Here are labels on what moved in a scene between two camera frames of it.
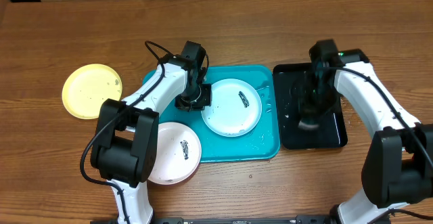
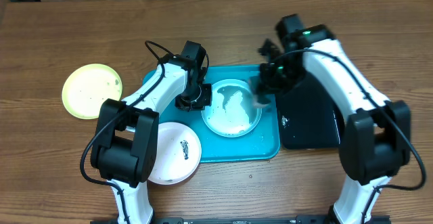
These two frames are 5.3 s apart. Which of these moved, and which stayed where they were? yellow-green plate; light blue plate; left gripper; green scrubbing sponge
Moved: green scrubbing sponge
Stayed: yellow-green plate; left gripper; light blue plate
